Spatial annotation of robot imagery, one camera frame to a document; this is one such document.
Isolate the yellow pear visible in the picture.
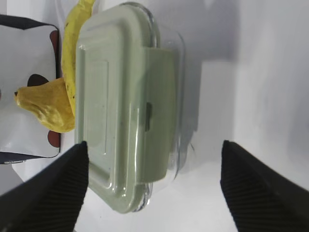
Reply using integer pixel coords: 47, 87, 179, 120
14, 74, 75, 133

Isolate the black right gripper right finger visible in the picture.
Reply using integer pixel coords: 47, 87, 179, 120
220, 140, 309, 232

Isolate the green lid glass container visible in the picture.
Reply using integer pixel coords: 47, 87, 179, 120
75, 2, 185, 214

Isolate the yellow banana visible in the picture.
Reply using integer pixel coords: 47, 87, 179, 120
61, 0, 95, 113

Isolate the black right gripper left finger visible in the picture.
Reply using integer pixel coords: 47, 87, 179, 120
0, 141, 89, 232

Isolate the navy blue lunch bag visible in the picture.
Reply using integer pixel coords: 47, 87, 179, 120
0, 14, 61, 164

